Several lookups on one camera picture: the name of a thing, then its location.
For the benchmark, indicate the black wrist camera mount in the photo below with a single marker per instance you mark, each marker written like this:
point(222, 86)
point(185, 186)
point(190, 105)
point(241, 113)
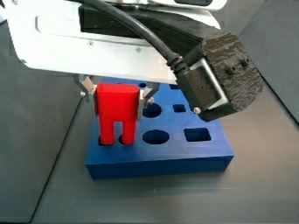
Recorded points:
point(215, 73)

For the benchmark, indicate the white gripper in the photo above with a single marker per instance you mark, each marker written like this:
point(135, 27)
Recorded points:
point(51, 43)

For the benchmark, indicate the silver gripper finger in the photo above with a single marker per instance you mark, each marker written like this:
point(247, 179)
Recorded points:
point(146, 97)

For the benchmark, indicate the red two-legged peg block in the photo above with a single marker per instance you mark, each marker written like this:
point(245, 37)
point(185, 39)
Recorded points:
point(117, 107)

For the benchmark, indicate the blue shape sorter board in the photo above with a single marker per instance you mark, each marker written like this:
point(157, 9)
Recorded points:
point(174, 143)

